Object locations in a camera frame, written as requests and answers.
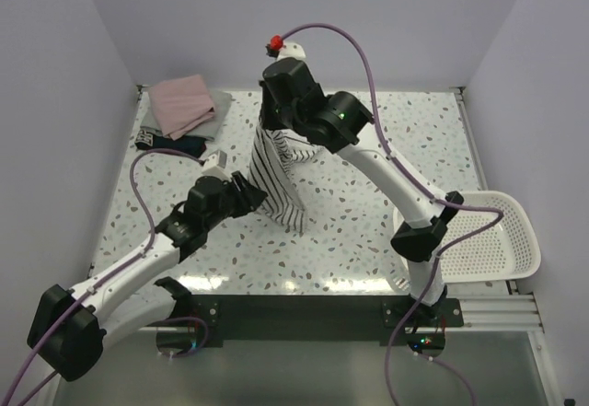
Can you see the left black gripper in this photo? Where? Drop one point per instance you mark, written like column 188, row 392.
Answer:
column 248, row 196

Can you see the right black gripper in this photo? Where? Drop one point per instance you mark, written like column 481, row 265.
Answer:
column 268, row 119

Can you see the striped black white tank top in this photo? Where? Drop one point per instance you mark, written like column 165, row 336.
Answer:
column 274, row 154

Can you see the pink tank top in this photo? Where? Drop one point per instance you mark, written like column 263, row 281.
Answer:
column 180, row 105

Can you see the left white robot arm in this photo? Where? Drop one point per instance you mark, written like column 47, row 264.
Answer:
column 69, row 326

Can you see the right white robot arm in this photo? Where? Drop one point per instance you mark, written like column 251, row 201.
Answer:
column 426, row 211

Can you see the folded grey tank top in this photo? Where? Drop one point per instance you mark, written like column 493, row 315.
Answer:
column 206, row 130

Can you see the folded dark tank top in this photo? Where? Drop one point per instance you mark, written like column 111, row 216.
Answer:
column 191, row 145

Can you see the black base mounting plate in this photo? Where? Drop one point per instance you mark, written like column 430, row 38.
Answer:
column 293, row 318

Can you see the white perforated laundry basket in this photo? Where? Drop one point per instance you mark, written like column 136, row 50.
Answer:
column 507, row 251

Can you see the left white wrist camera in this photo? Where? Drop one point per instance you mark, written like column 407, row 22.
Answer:
column 214, row 165

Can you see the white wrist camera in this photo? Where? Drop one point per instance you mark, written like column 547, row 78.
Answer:
column 278, row 48
column 214, row 165

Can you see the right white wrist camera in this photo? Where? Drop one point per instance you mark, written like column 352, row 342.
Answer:
column 278, row 48

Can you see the aluminium frame rail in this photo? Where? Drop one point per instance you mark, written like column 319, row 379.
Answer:
column 471, row 313

